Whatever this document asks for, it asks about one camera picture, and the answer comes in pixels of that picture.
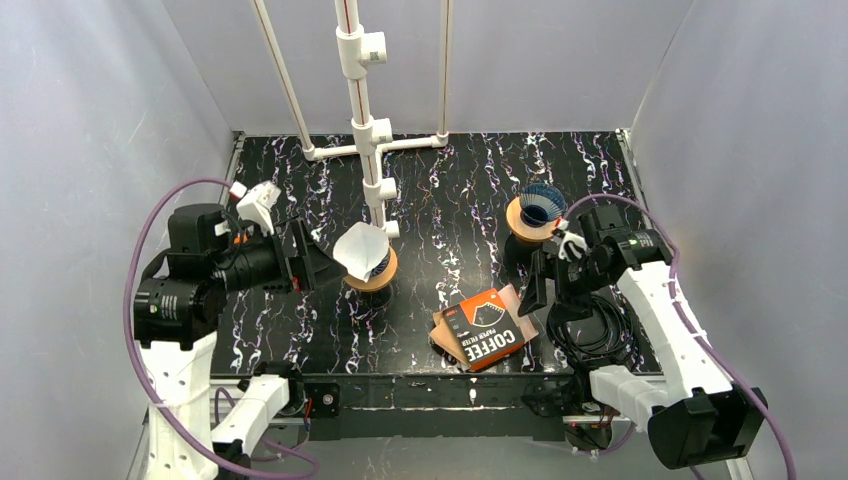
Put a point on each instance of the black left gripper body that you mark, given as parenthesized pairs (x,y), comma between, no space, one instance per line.
(299,254)

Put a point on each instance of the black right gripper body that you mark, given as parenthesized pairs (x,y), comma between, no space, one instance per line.
(553,277)

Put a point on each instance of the red and black carafe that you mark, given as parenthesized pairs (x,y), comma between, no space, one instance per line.
(518,251)

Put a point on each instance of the white paper coffee filter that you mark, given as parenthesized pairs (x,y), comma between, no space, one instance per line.
(361,249)

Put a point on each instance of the orange coffee filter package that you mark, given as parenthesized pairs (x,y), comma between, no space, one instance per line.
(482,330)

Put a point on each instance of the blue glass dripper cone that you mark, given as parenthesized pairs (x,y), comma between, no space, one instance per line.
(381,266)

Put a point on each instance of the wooden ring dripper holder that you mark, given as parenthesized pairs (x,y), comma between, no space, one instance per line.
(380,277)

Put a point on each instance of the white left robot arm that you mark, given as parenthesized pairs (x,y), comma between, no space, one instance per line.
(172,309)

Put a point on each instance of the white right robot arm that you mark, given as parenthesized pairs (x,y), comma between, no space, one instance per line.
(702,413)

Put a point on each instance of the clear glass brown cup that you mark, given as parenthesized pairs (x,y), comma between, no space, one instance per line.
(377,299)

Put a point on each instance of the white PVC pipe stand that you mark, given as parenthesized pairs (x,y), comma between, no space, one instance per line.
(359,50)

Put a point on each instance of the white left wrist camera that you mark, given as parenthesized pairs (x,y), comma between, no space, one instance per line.
(255,204)

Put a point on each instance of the aluminium frame rail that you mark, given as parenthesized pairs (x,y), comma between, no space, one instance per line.
(454,406)

